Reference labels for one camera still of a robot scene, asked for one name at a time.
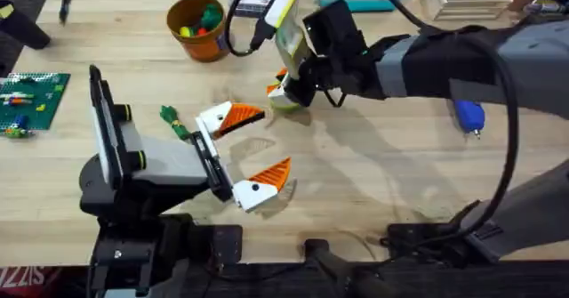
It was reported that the wrist upright plate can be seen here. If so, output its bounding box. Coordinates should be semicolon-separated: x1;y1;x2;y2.
303;0;370;59
88;64;124;190

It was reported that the orange tub with toys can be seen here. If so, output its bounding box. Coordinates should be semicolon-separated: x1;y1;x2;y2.
166;0;232;63

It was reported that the green toy vegetable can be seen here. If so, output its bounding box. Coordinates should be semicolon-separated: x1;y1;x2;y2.
159;105;193;141

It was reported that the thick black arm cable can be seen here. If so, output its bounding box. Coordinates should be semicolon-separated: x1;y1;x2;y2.
364;0;521;246

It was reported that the black camera cable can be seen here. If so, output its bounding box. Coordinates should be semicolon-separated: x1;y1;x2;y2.
224;0;277;58

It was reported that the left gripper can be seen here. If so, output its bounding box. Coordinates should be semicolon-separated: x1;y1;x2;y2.
113;101;293;213

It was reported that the black pen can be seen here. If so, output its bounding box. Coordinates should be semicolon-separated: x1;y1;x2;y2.
59;0;73;26

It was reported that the red bag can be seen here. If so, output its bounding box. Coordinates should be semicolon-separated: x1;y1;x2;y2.
0;265;64;298

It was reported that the black rail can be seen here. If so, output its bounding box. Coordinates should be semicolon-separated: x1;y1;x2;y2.
177;260;569;298

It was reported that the green disc with holes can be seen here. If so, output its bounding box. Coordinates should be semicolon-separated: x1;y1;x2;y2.
270;101;304;114

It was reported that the black stand bracket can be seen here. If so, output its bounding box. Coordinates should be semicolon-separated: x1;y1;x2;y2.
304;238;401;298

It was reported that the black tool with yellow label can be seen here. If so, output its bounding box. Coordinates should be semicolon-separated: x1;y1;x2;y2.
0;0;52;51

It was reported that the left wrist upright plate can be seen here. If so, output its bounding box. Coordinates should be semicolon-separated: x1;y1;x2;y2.
88;64;124;190

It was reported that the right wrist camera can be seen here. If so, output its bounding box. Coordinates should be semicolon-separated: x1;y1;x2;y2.
264;0;303;28

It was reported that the green board with blocks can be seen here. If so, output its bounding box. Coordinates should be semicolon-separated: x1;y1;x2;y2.
0;71;71;140

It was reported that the right wrist upright plate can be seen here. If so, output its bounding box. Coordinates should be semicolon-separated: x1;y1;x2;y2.
303;0;370;59

